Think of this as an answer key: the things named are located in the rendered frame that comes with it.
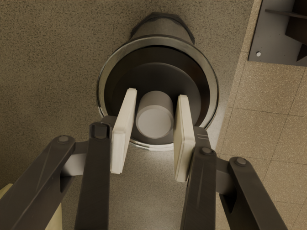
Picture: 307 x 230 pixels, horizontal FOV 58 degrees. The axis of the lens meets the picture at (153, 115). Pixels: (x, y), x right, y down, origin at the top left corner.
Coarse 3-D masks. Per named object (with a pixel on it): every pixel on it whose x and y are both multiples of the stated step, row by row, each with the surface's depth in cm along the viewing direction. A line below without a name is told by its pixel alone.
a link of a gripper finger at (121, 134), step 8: (128, 96) 20; (136, 96) 22; (128, 104) 19; (120, 112) 18; (128, 112) 18; (120, 120) 17; (128, 120) 17; (120, 128) 16; (128, 128) 18; (112, 136) 16; (120, 136) 16; (128, 136) 19; (112, 144) 16; (120, 144) 16; (112, 152) 16; (120, 152) 16; (112, 160) 16; (120, 160) 16; (112, 168) 17; (120, 168) 17
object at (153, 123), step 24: (144, 48) 22; (168, 48) 22; (120, 72) 22; (144, 72) 22; (168, 72) 22; (192, 72) 22; (120, 96) 23; (144, 96) 22; (168, 96) 22; (192, 96) 22; (144, 120) 20; (168, 120) 20; (192, 120) 23
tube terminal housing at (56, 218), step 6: (6, 186) 58; (0, 192) 57; (0, 198) 55; (60, 204) 60; (60, 210) 60; (54, 216) 57; (60, 216) 61; (54, 222) 57; (60, 222) 62; (48, 228) 54; (54, 228) 58; (60, 228) 62
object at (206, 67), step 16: (160, 16) 40; (144, 32) 30; (160, 32) 28; (176, 32) 30; (128, 48) 22; (176, 48) 22; (192, 48) 22; (112, 64) 23; (208, 64) 22; (208, 80) 23; (96, 96) 24; (208, 112) 24; (128, 144) 26; (144, 144) 26
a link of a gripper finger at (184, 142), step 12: (180, 96) 21; (180, 108) 20; (180, 120) 18; (180, 132) 17; (192, 132) 17; (180, 144) 16; (192, 144) 16; (180, 156) 16; (180, 168) 16; (180, 180) 17
